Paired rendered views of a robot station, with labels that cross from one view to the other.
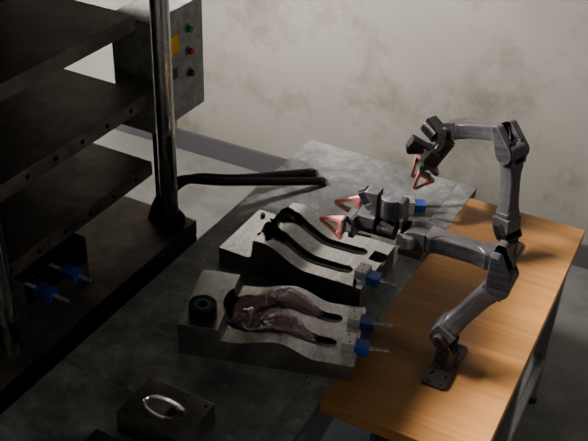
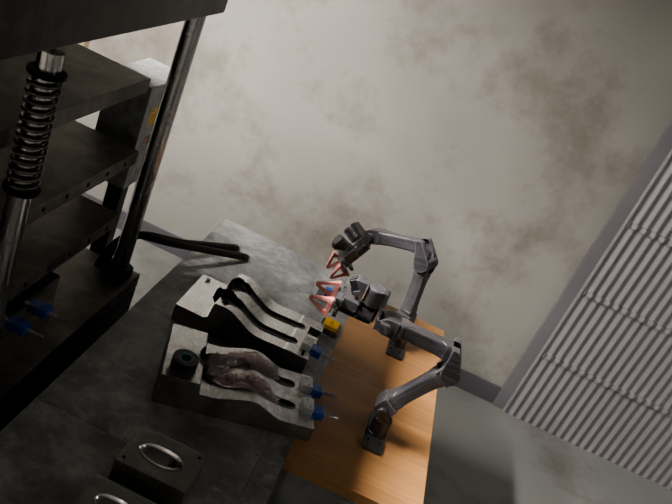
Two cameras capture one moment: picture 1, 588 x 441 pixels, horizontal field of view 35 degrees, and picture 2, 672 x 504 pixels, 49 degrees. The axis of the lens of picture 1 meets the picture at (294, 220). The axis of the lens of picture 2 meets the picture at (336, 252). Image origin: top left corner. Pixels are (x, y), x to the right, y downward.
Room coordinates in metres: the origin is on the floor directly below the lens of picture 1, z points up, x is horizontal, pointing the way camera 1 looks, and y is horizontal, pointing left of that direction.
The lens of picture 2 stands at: (0.29, 0.75, 2.30)
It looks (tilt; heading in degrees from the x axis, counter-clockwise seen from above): 25 degrees down; 335
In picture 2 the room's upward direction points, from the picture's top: 25 degrees clockwise
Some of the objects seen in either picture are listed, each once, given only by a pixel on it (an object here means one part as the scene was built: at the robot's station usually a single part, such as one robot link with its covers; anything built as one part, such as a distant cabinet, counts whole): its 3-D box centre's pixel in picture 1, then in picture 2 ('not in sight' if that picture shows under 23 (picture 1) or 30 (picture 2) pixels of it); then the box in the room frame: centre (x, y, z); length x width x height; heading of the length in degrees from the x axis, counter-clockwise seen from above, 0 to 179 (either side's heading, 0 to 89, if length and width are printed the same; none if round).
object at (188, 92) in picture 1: (166, 192); (101, 242); (2.91, 0.48, 0.73); 0.30 x 0.22 x 1.47; 153
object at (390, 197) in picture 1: (401, 219); (380, 307); (2.02, -0.28, 1.24); 0.12 x 0.09 x 0.12; 64
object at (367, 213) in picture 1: (367, 205); (353, 291); (2.06, -0.20, 1.25); 0.07 x 0.06 x 0.11; 154
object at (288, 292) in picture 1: (276, 310); (245, 370); (2.04, 0.04, 0.90); 0.26 x 0.18 x 0.08; 80
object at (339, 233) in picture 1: (337, 220); (324, 300); (2.06, -0.12, 1.20); 0.09 x 0.07 x 0.07; 64
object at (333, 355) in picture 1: (274, 322); (239, 381); (2.04, 0.05, 0.85); 0.50 x 0.26 x 0.11; 80
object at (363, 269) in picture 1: (376, 279); (318, 352); (2.22, -0.26, 0.89); 0.13 x 0.05 x 0.05; 63
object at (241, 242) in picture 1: (306, 248); (252, 316); (2.39, -0.04, 0.87); 0.50 x 0.26 x 0.14; 63
